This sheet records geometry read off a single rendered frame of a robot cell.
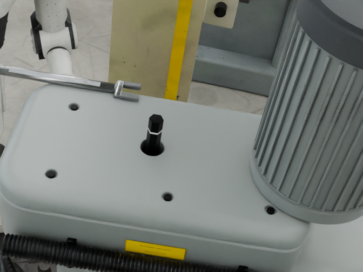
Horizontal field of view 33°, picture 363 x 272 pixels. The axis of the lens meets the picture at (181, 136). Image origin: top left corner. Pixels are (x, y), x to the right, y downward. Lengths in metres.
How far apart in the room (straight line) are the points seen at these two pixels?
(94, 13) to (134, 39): 1.61
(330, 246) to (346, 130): 0.33
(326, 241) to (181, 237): 0.28
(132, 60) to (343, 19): 2.39
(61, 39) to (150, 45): 1.19
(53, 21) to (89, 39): 2.51
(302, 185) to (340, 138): 0.11
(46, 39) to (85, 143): 0.92
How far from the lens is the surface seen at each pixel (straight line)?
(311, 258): 1.03
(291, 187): 0.86
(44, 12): 1.76
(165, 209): 0.86
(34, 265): 2.32
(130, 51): 3.00
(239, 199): 0.89
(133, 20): 2.90
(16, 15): 4.50
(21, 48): 4.20
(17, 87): 3.90
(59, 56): 1.79
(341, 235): 1.08
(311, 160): 0.81
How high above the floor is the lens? 2.57
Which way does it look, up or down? 45 degrees down
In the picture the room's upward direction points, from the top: 11 degrees clockwise
